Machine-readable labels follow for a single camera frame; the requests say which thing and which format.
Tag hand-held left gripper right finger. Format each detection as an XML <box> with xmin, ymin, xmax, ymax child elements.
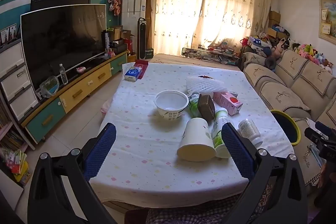
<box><xmin>221</xmin><ymin>123</ymin><xmax>307</xmax><ymax>224</ymax></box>

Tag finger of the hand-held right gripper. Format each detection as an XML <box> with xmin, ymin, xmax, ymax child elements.
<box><xmin>315</xmin><ymin>122</ymin><xmax>336</xmax><ymax>136</ymax></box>
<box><xmin>304</xmin><ymin>128</ymin><xmax>336</xmax><ymax>147</ymax></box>

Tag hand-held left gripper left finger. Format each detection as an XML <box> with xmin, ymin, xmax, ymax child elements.
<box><xmin>28</xmin><ymin>123</ymin><xmax>117</xmax><ymax>224</ymax></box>

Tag green label plastic bottle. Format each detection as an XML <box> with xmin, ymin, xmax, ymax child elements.
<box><xmin>211</xmin><ymin>108</ymin><xmax>237</xmax><ymax>159</ymax></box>
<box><xmin>188</xmin><ymin>92</ymin><xmax>202</xmax><ymax>118</ymax></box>

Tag yellow bin with black bag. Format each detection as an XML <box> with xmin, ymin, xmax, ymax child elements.
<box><xmin>270</xmin><ymin>109</ymin><xmax>301</xmax><ymax>147</ymax></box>

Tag white pill bottle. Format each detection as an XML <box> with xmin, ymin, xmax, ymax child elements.
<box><xmin>238</xmin><ymin>119</ymin><xmax>263</xmax><ymax>148</ymax></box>

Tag white paper cup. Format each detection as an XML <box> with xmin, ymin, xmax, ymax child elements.
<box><xmin>176</xmin><ymin>118</ymin><xmax>217</xmax><ymax>162</ymax></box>

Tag pink strawberry milk carton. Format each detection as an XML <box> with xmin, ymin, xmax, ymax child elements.
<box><xmin>213</xmin><ymin>91</ymin><xmax>243</xmax><ymax>116</ymax></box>

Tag brown tin box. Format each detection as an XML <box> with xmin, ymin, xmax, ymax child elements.
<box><xmin>197</xmin><ymin>94</ymin><xmax>216</xmax><ymax>122</ymax></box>

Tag green and yellow tv stand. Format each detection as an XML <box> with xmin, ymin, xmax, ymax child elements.
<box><xmin>21</xmin><ymin>50</ymin><xmax>130</xmax><ymax>144</ymax></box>

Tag beige sofa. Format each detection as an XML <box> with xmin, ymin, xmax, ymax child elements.
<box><xmin>238</xmin><ymin>44</ymin><xmax>336</xmax><ymax>188</ymax></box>

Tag white foam net sheet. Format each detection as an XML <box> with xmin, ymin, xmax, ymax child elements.
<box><xmin>186</xmin><ymin>76</ymin><xmax>228</xmax><ymax>95</ymax></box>

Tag pile of plush toys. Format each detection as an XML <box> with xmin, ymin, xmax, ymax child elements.
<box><xmin>293</xmin><ymin>43</ymin><xmax>334</xmax><ymax>75</ymax></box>

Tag clear plastic bag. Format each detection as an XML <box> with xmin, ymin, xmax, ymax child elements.
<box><xmin>39</xmin><ymin>76</ymin><xmax>59</xmax><ymax>98</ymax></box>

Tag blue tissue pack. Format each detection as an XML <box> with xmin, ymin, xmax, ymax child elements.
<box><xmin>124</xmin><ymin>67</ymin><xmax>143</xmax><ymax>81</ymax></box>

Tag clear water bottle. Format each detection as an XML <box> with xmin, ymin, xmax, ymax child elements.
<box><xmin>59</xmin><ymin>64</ymin><xmax>69</xmax><ymax>85</ymax></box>

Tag person's checkered clothing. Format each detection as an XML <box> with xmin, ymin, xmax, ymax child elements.
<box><xmin>125</xmin><ymin>182</ymin><xmax>276</xmax><ymax>224</ymax></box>

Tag pile of books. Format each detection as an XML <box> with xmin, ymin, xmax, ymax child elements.
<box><xmin>0</xmin><ymin>145</ymin><xmax>29</xmax><ymax>182</ymax></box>

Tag red flat box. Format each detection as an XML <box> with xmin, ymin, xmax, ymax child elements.
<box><xmin>129</xmin><ymin>59</ymin><xmax>149</xmax><ymax>79</ymax></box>

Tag pile of bags and clothes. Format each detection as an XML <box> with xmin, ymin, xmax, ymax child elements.
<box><xmin>240</xmin><ymin>26</ymin><xmax>292</xmax><ymax>59</ymax></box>

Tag framed landscape painting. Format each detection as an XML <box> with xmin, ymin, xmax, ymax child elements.
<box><xmin>318</xmin><ymin>0</ymin><xmax>336</xmax><ymax>38</ymax></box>

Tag white plastic drawer unit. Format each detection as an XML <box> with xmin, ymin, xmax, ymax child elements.
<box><xmin>0</xmin><ymin>39</ymin><xmax>40</xmax><ymax>122</ymax></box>

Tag stack of black boxes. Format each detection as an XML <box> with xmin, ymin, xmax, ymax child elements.
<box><xmin>106</xmin><ymin>26</ymin><xmax>129</xmax><ymax>55</ymax></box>

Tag large flat television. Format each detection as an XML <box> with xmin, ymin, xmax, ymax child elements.
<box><xmin>20</xmin><ymin>4</ymin><xmax>107</xmax><ymax>88</ymax></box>

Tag black tower fan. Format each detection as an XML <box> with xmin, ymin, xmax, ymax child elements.
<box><xmin>137</xmin><ymin>17</ymin><xmax>147</xmax><ymax>60</ymax></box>

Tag stack of cardboard boxes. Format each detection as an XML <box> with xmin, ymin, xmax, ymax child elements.
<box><xmin>266</xmin><ymin>11</ymin><xmax>289</xmax><ymax>39</ymax></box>

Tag cream embroidered curtain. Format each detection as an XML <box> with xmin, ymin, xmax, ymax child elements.
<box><xmin>146</xmin><ymin>0</ymin><xmax>275</xmax><ymax>56</ymax></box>

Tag hanging artificial flowers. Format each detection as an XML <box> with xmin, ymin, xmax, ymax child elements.
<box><xmin>106</xmin><ymin>0</ymin><xmax>123</xmax><ymax>16</ymax></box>

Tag black monitor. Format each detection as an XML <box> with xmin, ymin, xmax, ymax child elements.
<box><xmin>30</xmin><ymin>0</ymin><xmax>91</xmax><ymax>12</ymax></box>

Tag small photo frame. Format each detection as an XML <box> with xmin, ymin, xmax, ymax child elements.
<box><xmin>0</xmin><ymin>26</ymin><xmax>17</xmax><ymax>46</ymax></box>

